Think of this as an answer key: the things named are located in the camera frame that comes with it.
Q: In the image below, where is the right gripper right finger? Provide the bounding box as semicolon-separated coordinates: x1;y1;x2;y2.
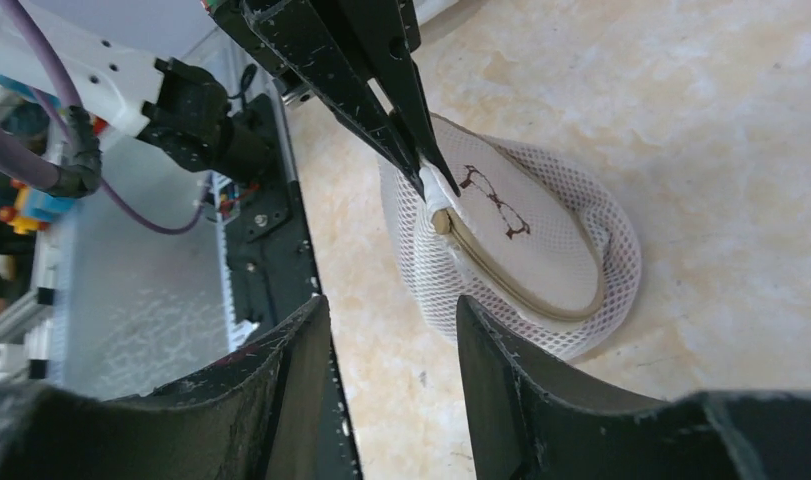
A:
456;296;811;479

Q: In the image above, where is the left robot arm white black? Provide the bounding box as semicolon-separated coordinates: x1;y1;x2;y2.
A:
0;1;452;198

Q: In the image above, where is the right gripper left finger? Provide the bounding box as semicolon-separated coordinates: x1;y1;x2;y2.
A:
0;296;331;479

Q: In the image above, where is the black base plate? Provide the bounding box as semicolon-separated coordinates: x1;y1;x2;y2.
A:
214;94;363;479

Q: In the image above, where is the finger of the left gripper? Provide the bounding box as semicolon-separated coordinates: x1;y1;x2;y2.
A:
209;0;427;200
318;1;460;195

